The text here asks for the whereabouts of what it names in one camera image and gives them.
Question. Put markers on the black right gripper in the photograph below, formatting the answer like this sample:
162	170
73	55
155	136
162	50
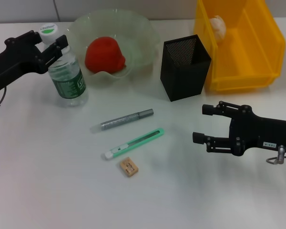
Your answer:
257	133

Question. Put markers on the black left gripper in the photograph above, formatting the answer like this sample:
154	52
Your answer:
16	57

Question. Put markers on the clear bottle with green label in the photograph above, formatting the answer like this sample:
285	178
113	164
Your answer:
69	81

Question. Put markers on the green utility knife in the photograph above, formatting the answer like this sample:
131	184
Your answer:
138	140

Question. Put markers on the small wooden pencil sharpener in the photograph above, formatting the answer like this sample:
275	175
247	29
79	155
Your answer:
129	167

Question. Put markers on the white paper ball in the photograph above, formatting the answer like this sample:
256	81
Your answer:
218	28

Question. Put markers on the black mesh pen holder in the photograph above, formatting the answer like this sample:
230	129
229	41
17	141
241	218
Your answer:
186	81

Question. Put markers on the grey marker pen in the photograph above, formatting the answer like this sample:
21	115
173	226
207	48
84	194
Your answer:
124	119

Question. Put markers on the green glass fruit plate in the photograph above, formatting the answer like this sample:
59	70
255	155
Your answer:
138	35

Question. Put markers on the yellow plastic bin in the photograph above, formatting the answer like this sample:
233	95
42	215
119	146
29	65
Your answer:
252	47

